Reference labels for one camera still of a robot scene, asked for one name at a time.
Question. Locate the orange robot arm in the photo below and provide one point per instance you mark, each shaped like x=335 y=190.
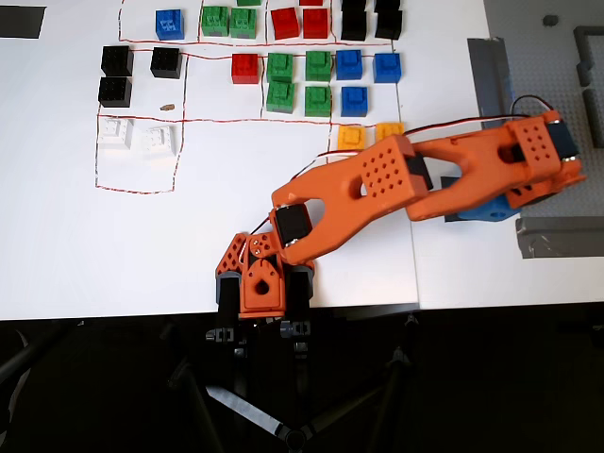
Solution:
x=377 y=179

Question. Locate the grey tape square marker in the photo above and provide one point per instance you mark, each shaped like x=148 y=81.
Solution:
x=450 y=181

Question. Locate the yellow lego block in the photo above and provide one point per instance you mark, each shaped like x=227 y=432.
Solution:
x=387 y=129
x=351 y=137

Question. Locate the blue lego block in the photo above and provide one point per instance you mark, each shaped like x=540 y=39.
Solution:
x=349 y=64
x=354 y=101
x=170 y=23
x=387 y=67

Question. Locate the green lego block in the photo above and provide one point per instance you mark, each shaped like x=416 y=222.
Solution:
x=243 y=22
x=317 y=100
x=215 y=21
x=279 y=67
x=317 y=65
x=248 y=2
x=280 y=96

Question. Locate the black lego block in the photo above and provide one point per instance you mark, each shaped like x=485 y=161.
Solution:
x=166 y=62
x=388 y=23
x=388 y=5
x=117 y=60
x=354 y=26
x=354 y=5
x=114 y=91

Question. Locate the red lego block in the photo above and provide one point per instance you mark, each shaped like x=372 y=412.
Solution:
x=245 y=68
x=311 y=2
x=285 y=22
x=315 y=22

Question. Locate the white lego block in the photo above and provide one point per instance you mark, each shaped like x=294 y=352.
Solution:
x=159 y=140
x=114 y=133

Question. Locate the long grey lego brick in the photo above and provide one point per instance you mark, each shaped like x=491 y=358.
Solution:
x=593 y=118

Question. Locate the grey lego baseplate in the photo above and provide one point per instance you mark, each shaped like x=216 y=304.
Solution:
x=542 y=56

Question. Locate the short grey lego brick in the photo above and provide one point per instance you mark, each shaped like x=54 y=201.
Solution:
x=585 y=74

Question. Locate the small dark grey lego piece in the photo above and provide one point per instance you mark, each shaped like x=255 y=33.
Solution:
x=549 y=20

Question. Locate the dark grey table clamp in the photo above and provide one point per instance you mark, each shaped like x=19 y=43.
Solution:
x=229 y=292
x=299 y=290

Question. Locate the small brown scrap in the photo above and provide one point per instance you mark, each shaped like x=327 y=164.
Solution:
x=166 y=107

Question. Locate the black tape patch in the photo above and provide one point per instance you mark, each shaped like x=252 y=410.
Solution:
x=21 y=21

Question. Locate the grey duct tape strip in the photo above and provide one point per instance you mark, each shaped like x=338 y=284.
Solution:
x=493 y=80
x=566 y=240

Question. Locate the grey L-shaped lego wall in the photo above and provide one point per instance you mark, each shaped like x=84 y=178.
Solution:
x=581 y=47

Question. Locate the black camera tripod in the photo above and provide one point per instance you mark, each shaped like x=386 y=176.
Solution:
x=292 y=436

